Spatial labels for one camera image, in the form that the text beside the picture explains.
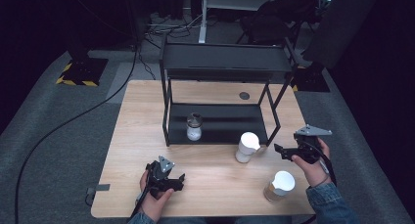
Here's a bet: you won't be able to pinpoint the black chair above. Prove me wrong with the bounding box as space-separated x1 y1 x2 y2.
236 0 322 46

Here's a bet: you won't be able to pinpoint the white cup with spout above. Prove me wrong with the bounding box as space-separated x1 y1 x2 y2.
235 131 262 164

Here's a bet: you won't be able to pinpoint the white metal stand frame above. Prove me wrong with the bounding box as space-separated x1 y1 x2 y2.
198 0 284 44

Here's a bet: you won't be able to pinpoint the black metal two-tier rack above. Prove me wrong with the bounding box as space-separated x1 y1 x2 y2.
159 34 300 148

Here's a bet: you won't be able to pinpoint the glass shaker jar white contents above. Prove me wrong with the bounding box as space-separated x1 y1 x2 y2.
186 112 204 142

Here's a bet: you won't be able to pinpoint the long black floor cable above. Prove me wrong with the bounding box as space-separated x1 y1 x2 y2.
14 42 141 224

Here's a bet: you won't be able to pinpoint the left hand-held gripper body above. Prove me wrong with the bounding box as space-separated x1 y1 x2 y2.
145 155 179 199

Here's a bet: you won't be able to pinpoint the hand-held gripper cable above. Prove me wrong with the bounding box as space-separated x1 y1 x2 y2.
129 184 152 222
304 139 338 187

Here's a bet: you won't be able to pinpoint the black base yellow striped edge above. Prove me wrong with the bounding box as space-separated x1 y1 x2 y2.
55 57 110 87

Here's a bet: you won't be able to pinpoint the person's right hand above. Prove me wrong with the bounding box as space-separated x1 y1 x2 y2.
291 137 332 188

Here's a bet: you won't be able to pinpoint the white paper cup brown sleeve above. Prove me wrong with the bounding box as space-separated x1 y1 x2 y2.
262 170 297 203

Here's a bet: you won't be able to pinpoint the dark grey panel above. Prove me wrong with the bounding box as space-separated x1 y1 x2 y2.
302 0 384 69

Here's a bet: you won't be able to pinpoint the right hand-held gripper cable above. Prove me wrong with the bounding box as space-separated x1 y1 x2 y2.
304 139 338 187

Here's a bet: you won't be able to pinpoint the bundle of floor cables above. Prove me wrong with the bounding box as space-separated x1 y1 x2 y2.
143 11 204 40

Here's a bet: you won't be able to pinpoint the person's left hand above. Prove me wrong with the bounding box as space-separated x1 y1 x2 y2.
139 169 175 223

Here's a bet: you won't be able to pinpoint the left hand-held gripper cable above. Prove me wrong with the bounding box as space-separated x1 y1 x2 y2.
129 184 152 222

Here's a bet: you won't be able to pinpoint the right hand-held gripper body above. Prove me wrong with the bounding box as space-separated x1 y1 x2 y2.
292 123 333 165

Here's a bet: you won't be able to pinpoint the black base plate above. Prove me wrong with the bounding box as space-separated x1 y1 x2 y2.
291 65 331 93

